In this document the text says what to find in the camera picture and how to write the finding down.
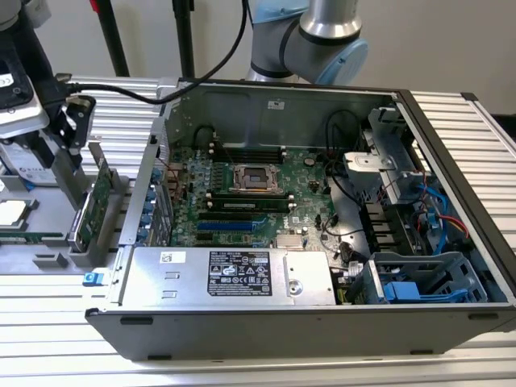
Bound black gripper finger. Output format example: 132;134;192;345
48;106;77;151
66;94;97;154

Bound green graphics card black fan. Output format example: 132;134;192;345
67;140;118;253

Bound hard disk blue carrier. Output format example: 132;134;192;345
0;135;61;193

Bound black stand pole red clamp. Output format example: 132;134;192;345
89;0;131;77

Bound grey parts rack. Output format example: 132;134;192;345
0;136;135;277

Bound silver CPU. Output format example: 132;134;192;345
0;198;29;231

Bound metal rear port stack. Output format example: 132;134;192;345
164;160;189;210

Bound green RAM stick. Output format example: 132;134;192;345
0;232;45;245

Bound black RAM slot bank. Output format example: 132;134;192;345
209;140;289;164
204;190;296;214

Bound long black expansion slot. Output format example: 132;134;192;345
197;212;253;222

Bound blue expansion slot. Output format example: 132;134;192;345
196;220;254;234

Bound metal CPU socket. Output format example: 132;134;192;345
227;161;281;194

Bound silver power supply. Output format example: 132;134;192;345
119;245;338;307

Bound green motherboard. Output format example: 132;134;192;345
163;144;347;275

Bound silver finned heatsink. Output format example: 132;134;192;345
275;235;306;249

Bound open grey PC case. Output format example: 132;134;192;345
84;76;516;362

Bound silver metal drive cage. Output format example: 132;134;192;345
342;105;435;206

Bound blue plastic drive latch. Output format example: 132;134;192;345
382;281;468;304

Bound thick black camera cable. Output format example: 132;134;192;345
52;0;249;106

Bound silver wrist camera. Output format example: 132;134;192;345
0;59;52;140

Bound black wire loop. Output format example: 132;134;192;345
326;109;362;162

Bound black plastic fan duct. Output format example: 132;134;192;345
358;199;412;253

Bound blue wire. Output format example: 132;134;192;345
417;181;451;259

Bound red wire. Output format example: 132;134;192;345
437;214;471;239

